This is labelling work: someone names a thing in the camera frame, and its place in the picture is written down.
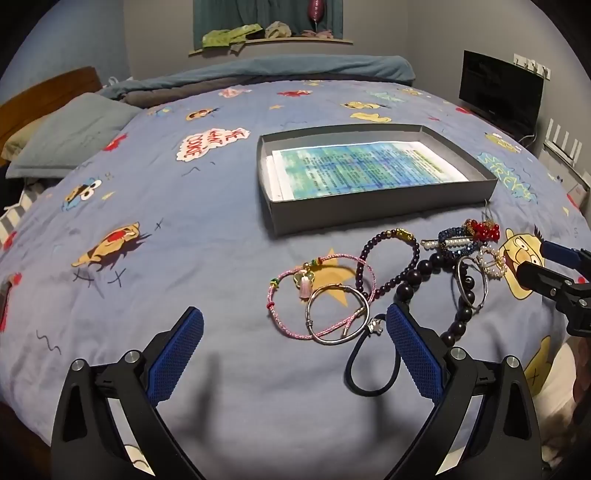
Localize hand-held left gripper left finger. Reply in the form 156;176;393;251
50;305;205;480

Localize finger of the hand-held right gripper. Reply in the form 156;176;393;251
516;260;591;306
540;240;591;274

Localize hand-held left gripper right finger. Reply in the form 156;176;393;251
385;305;542;480

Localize black hair tie silver charm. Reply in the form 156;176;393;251
344;314;402;395

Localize large dark wooden bead bracelet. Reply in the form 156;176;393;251
392;251;476;346

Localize red bead gold ornament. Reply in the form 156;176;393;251
464;200;504;243

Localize silver bangle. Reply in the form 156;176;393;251
305;284;371;346

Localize thin silver hoop rings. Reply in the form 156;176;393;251
452;256;490;310

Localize pink cord bracelet with tassel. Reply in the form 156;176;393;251
266;254;377;341

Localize shallow grey cardboard box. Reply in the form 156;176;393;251
256;122;499;238

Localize beige fleece robe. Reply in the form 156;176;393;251
538;332;591;467

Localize cartoon printed blue bed sheet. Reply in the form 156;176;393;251
0;78;591;457

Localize black monitor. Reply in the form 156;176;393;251
458;50;544;134

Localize blue green printed paper sheet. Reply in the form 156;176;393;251
267;138;467;201

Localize striped cloth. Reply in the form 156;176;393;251
0;203;29;245

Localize grey blue pillow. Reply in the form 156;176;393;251
6;92;141;180

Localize grey blanket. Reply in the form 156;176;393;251
122;83;222;109

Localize beige pillow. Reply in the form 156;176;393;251
2;113;51;162

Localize wooden headboard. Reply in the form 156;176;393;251
0;66;103;167

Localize blue blanket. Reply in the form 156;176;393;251
95;54;415;109

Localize green cloth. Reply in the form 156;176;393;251
202;23;264;48

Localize teal curtain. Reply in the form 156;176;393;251
192;0;345;49

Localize purple bead bracelet gold charm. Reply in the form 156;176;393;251
355;229;422;303

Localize white wall hooks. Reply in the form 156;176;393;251
513;53;552;80

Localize wooden wall shelf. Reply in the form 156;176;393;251
188;38;354;58

